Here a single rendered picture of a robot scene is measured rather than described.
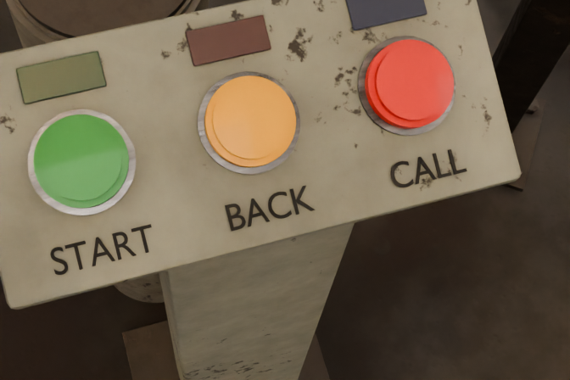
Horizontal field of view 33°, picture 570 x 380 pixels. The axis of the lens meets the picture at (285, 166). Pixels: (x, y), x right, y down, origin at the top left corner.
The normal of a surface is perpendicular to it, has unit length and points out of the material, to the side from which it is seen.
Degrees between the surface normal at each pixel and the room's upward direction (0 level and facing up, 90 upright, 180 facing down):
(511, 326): 0
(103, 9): 0
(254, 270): 90
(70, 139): 20
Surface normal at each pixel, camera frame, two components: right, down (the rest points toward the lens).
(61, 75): 0.15, -0.07
